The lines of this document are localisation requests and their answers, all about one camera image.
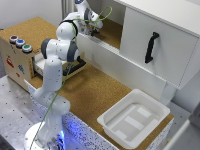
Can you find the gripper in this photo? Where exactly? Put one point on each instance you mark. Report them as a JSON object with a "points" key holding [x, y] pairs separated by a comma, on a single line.
{"points": [[95, 22]]}

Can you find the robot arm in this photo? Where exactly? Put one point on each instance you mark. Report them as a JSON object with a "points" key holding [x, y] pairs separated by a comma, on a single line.
{"points": [[52, 76]]}

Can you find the wooden drawer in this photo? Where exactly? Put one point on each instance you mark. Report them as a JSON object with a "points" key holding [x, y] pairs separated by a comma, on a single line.
{"points": [[39, 65]]}

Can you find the wooden drawer box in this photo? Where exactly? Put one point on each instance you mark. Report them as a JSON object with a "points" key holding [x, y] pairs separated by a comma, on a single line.
{"points": [[23, 63]]}

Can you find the white cabinet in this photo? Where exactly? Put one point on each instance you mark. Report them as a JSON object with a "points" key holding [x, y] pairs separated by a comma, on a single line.
{"points": [[113, 61]]}

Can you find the green button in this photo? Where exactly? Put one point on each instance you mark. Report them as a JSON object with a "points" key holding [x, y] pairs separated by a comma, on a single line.
{"points": [[27, 48]]}

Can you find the blue button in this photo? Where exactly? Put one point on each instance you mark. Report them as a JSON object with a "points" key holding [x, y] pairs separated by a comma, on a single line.
{"points": [[20, 42]]}

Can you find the white sliding door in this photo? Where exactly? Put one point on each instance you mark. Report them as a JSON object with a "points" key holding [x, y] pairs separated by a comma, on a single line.
{"points": [[166, 56]]}

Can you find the red button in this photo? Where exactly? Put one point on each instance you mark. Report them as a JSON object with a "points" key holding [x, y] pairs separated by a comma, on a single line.
{"points": [[14, 38]]}

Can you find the white plastic box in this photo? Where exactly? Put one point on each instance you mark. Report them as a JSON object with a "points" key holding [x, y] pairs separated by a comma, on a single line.
{"points": [[133, 120]]}

